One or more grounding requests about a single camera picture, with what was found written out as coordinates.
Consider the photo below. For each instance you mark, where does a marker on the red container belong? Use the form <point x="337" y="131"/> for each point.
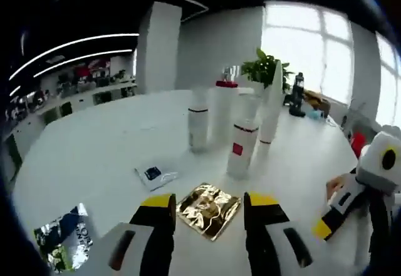
<point x="358" y="143"/>

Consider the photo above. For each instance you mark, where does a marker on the white skincare bottle red label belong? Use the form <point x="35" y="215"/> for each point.
<point x="242" y="154"/>

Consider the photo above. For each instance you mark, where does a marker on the brown object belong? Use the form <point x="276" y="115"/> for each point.
<point x="318" y="100"/>

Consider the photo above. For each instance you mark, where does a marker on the gold foil skincare sachet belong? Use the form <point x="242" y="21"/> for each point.
<point x="208" y="210"/>

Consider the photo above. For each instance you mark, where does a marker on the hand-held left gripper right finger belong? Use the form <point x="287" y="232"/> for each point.
<point x="263" y="232"/>

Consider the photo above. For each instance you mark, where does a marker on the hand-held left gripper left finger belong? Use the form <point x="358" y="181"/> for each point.
<point x="159" y="232"/>

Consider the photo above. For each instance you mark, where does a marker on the green potted plant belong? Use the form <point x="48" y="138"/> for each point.
<point x="260" y="68"/>

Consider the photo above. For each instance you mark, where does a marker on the white skincare bottle clear cap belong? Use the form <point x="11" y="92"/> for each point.
<point x="198" y="125"/>

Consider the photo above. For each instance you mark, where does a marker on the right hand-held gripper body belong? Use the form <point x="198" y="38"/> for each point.
<point x="379" y="163"/>

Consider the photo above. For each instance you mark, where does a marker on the black standing device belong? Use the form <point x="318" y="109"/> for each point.
<point x="297" y="97"/>

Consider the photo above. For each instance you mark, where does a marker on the large white pillar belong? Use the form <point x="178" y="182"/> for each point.
<point x="158" y="47"/>

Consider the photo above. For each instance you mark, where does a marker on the clear skincare sachet dark label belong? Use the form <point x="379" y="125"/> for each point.
<point x="153" y="176"/>

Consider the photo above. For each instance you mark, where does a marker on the white skincare bottle red collar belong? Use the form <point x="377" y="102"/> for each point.
<point x="224" y="110"/>

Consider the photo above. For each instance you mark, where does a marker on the person's right hand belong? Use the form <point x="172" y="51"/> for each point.
<point x="334" y="188"/>

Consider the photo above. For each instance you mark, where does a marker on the white skincare tube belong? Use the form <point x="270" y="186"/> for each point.
<point x="271" y="113"/>

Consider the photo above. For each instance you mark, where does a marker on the green skincare sachet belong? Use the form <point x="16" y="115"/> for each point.
<point x="69" y="238"/>

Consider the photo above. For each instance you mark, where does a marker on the red wall decoration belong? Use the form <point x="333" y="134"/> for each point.
<point x="92" y="68"/>

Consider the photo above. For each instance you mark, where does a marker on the bright office window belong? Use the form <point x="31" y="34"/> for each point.
<point x="313" y="47"/>

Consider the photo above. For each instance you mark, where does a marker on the background office desks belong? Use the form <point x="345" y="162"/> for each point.
<point x="78" y="97"/>

